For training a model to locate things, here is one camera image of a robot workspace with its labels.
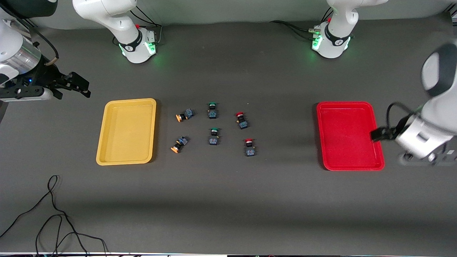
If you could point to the yellow plastic tray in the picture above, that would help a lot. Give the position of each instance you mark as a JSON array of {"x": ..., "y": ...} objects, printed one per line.
[{"x": 126, "y": 135}]

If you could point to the yellow mushroom push button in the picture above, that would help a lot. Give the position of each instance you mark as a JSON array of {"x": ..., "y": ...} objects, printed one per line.
[
  {"x": 187, "y": 113},
  {"x": 180, "y": 142}
]

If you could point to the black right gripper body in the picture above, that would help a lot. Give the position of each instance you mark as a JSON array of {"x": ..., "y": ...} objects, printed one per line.
[{"x": 49, "y": 77}]

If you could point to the dark grey table mat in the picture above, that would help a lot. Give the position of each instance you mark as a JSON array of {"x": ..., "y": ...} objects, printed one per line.
[{"x": 228, "y": 196}]

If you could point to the red mushroom push button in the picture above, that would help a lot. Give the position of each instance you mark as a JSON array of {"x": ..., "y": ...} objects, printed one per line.
[
  {"x": 242, "y": 123},
  {"x": 250, "y": 151}
]

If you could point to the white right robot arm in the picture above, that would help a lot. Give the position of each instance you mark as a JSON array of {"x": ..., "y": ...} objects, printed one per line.
[{"x": 107, "y": 14}]

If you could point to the green push button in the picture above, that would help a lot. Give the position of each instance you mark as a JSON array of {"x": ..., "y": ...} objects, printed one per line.
[
  {"x": 212, "y": 113},
  {"x": 214, "y": 140}
]

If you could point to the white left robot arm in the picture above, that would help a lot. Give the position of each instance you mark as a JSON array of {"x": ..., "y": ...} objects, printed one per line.
[{"x": 441, "y": 71}]

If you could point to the red plastic tray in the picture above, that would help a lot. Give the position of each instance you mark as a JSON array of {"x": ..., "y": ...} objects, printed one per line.
[{"x": 346, "y": 139}]

